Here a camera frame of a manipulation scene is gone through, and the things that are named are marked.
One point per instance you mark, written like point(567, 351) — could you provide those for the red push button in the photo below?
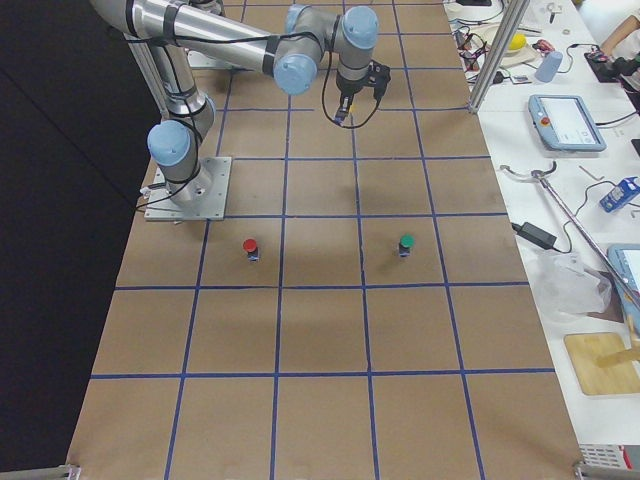
point(251, 249)

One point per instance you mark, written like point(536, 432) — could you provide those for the blue teach pendant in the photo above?
point(625, 258)
point(564, 123)

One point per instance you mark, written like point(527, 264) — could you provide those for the metal reacher stick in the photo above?
point(541, 176)

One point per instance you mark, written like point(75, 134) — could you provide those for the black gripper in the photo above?
point(347, 90)

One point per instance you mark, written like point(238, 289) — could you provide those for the aluminium frame post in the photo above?
point(507, 28)

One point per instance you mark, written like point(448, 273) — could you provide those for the blue milk carton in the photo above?
point(620, 195)

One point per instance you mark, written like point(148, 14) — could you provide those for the black power adapter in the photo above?
point(535, 235)

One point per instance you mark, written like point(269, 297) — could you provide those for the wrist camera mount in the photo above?
point(378, 79)

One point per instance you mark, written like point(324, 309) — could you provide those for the light blue cup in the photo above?
point(549, 67)

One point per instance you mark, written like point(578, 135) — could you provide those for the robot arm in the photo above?
point(169, 39)

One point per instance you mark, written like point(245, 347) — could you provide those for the yellow lemon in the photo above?
point(517, 42)

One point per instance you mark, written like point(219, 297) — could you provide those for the green push button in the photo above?
point(405, 245)

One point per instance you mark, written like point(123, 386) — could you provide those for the clear plastic bag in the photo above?
point(565, 288)

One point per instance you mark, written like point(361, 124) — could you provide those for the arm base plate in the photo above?
point(203, 198)
point(200, 61)

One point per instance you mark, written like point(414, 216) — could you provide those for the wooden cutting board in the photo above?
point(602, 364)

